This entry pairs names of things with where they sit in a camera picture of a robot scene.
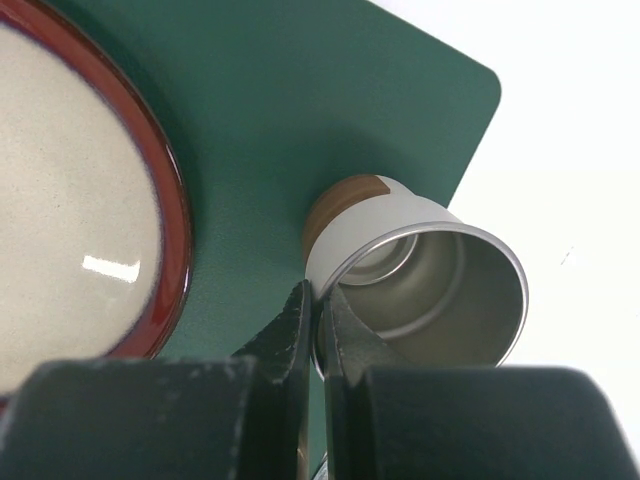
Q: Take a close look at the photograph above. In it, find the red rimmed beige plate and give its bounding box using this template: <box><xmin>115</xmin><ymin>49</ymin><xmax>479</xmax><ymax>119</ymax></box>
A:
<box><xmin>1</xmin><ymin>1</ymin><xmax>193</xmax><ymax>399</ymax></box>

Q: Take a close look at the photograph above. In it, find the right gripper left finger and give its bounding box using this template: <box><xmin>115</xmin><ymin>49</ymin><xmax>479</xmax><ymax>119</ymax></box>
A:
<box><xmin>1</xmin><ymin>282</ymin><xmax>311</xmax><ymax>479</ymax></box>

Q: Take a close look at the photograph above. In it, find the green placemat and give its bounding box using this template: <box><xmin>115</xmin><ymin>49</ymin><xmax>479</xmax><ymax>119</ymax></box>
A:
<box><xmin>55</xmin><ymin>1</ymin><xmax>501</xmax><ymax>359</ymax></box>

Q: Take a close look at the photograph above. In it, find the steel cup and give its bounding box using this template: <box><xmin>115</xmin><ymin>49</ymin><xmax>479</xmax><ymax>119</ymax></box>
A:
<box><xmin>302</xmin><ymin>174</ymin><xmax>529</xmax><ymax>367</ymax></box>

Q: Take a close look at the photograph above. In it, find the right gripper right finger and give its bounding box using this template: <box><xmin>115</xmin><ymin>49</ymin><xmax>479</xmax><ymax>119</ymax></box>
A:
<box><xmin>323</xmin><ymin>290</ymin><xmax>639</xmax><ymax>479</ymax></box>

